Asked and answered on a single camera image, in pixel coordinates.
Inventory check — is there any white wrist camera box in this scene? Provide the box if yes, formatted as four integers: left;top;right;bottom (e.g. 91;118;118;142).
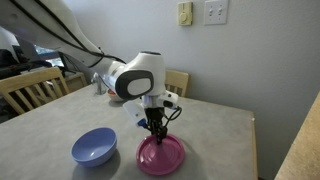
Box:
122;90;180;129

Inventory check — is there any dark desk clutter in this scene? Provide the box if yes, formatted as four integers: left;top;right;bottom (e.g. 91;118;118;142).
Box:
0;48;46;80

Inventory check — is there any pink plastic bowl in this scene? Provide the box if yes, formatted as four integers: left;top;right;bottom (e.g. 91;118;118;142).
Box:
135;133;186;176

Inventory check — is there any wooden chair with slats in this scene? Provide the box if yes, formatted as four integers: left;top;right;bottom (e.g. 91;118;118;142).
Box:
164;69;191;98

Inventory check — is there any small wooden side furniture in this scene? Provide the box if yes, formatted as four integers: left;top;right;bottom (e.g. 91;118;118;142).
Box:
63;71;88;94

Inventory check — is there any white ceramic bowl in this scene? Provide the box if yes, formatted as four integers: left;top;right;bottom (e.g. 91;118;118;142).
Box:
107;88;125;103

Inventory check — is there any white light switch plate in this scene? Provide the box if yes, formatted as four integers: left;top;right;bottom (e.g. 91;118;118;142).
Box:
203;0;229;26

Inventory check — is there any light wooden slatted chair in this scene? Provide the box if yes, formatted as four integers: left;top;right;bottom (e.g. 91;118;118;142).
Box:
0;66;70;116

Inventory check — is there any clear glass jar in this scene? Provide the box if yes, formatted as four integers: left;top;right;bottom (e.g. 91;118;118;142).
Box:
91;72;108;95

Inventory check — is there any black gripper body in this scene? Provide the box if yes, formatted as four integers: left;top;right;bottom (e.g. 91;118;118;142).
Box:
143;106;168;132

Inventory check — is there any light wooden counter edge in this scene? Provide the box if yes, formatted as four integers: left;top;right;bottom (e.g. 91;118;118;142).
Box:
274;91;320;180

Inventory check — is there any blue plastic bowl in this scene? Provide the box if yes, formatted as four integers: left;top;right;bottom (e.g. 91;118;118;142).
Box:
71;127;118;168

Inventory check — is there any beige wall thermostat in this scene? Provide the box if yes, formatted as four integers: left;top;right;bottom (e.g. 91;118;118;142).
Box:
177;1;194;27

